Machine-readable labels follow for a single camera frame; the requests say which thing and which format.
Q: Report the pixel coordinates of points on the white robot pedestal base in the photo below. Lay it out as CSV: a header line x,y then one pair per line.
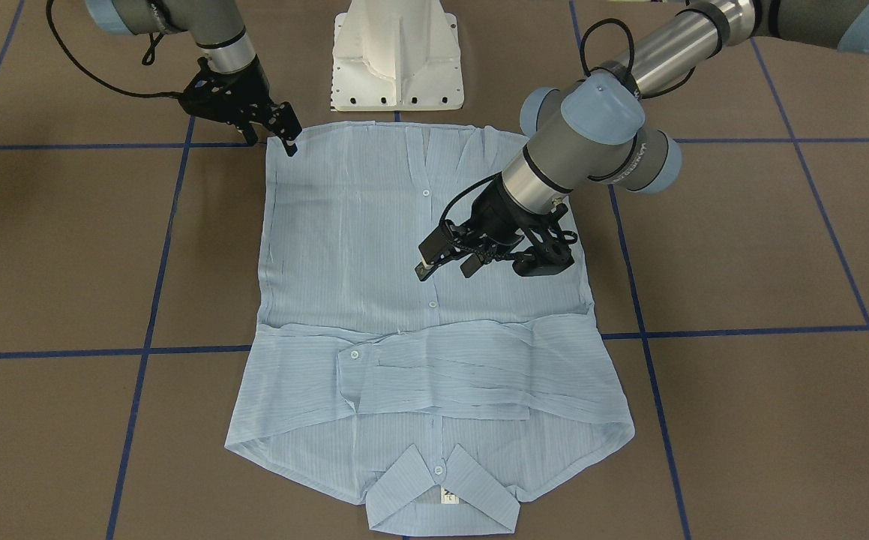
x,y
396,56

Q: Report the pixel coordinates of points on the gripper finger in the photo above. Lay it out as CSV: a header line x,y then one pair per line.
x,y
285,125
474,263
436,250
249,134

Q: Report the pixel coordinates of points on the light blue button shirt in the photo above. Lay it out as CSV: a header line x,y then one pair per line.
x,y
439,405

